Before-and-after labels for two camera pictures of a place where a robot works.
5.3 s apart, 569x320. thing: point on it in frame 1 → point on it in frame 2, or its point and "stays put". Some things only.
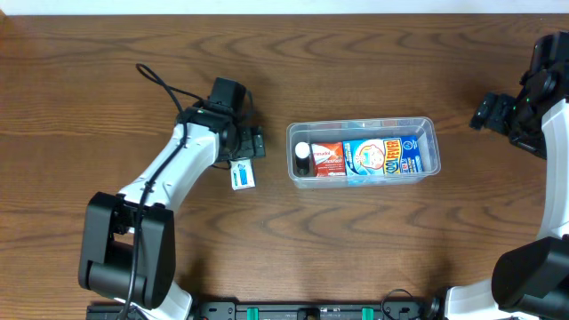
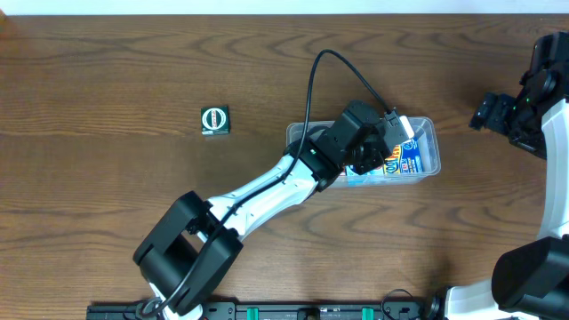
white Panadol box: x=242 y=173 → x=407 y=126
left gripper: x=256 y=142 → x=367 y=160
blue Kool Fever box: x=382 y=156 stays put
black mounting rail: x=279 y=310 stays put
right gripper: x=491 y=112 stays put
